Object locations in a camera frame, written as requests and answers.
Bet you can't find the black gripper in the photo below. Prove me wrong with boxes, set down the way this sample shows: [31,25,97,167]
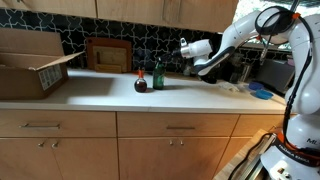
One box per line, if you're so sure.
[163,48,181,62]

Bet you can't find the green olive oil bottle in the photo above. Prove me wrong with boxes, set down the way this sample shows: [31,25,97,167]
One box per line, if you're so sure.
[153,59,165,90]

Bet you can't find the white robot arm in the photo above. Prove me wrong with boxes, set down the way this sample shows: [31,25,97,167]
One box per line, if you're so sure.
[169,6,320,156]

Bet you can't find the small red-capped sauce bottle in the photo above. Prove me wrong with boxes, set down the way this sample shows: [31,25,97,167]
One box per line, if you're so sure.
[134,69,147,93]

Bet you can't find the upper wooden cabinets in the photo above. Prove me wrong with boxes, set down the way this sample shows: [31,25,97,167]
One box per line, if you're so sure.
[0,0,239,32]

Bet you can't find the wooden cabinets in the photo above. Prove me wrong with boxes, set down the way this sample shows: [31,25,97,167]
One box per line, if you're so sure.
[0,0,239,32]
[0,110,282,180]

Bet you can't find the white crumpled cloth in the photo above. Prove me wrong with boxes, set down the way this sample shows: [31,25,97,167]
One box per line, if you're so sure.
[219,82,239,92]

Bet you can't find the wooden cutting board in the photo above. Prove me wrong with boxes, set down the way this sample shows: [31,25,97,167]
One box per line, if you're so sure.
[86,37,132,73]

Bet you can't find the purple bowl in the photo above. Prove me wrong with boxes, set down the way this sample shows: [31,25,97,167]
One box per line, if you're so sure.
[248,82,264,90]

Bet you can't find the blue bowl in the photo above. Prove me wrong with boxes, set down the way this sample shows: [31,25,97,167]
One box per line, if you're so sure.
[255,89,273,100]

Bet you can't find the window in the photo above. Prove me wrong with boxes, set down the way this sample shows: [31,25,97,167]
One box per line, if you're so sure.
[233,0,320,22]

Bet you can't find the cardboard box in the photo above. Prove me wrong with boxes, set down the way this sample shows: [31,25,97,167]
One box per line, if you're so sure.
[0,28,82,100]

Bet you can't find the lower wooden cabinets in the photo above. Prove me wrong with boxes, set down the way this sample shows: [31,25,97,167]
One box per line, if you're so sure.
[0,110,282,180]

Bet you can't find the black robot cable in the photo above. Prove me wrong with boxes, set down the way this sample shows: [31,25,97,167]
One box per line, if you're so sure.
[254,5,316,141]

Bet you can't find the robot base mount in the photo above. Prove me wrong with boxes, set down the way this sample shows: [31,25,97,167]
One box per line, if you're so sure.
[229,131,320,180]

